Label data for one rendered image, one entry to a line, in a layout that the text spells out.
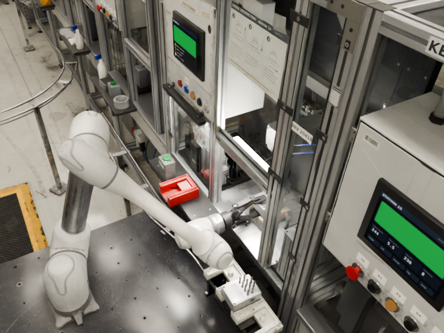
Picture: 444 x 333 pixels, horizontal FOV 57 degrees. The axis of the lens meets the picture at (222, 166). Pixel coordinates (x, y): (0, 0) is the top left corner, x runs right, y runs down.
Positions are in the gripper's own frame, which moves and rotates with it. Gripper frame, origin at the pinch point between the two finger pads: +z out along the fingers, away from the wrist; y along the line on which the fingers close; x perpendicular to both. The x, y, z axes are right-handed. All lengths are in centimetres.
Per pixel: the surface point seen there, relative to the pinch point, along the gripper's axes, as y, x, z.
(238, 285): -7.5, -26.3, -27.5
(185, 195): -4.9, 26.4, -23.9
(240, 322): -15, -36, -33
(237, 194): -9.3, 18.8, 0.6
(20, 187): -99, 185, -94
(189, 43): 66, 35, -17
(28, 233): -99, 132, -98
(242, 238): -9.3, -6.1, -12.4
